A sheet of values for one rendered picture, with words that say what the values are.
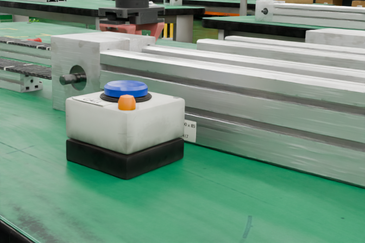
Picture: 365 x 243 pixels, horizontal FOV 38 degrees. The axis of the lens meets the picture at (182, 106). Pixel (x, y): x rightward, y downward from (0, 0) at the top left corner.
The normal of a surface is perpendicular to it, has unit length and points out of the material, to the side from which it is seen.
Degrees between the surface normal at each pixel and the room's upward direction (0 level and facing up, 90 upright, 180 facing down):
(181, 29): 90
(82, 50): 90
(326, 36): 90
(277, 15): 90
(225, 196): 0
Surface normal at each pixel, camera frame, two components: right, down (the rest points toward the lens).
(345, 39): -0.65, 0.15
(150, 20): 0.79, 0.16
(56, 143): 0.03, -0.97
